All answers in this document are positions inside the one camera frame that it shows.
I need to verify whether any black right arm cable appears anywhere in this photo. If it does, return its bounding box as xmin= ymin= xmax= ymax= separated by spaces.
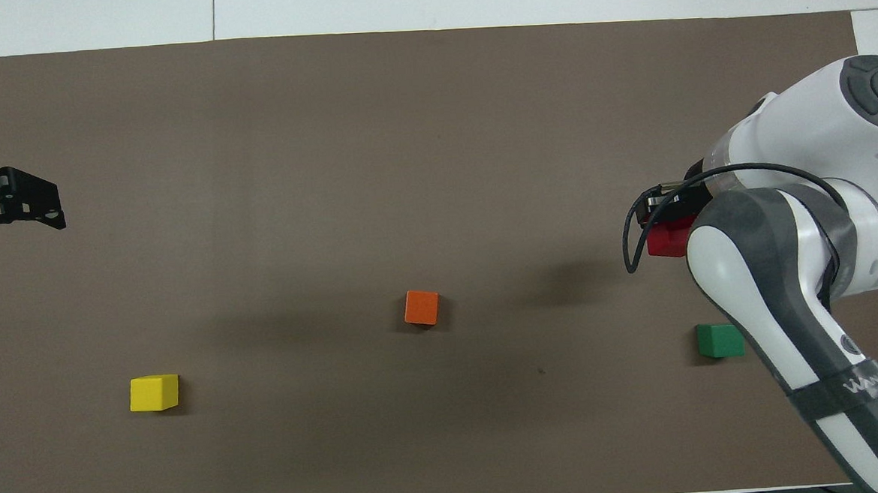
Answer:
xmin=618 ymin=158 xmax=856 ymax=320

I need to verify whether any brown table mat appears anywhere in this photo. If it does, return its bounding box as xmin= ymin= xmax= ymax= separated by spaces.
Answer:
xmin=0 ymin=4 xmax=878 ymax=493

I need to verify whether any orange cube block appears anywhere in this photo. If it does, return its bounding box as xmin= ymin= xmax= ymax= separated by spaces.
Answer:
xmin=403 ymin=289 xmax=442 ymax=328

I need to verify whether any green cube block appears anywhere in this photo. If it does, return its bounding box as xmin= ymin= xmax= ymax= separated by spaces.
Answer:
xmin=695 ymin=322 xmax=746 ymax=361

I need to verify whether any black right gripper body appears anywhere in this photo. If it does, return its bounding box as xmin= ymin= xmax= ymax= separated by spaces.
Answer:
xmin=652 ymin=158 xmax=716 ymax=225

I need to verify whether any red cube block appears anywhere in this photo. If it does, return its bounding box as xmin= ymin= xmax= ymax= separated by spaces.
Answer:
xmin=645 ymin=216 xmax=699 ymax=260

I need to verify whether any yellow cube block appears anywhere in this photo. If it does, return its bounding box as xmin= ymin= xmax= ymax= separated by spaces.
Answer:
xmin=128 ymin=373 xmax=182 ymax=413

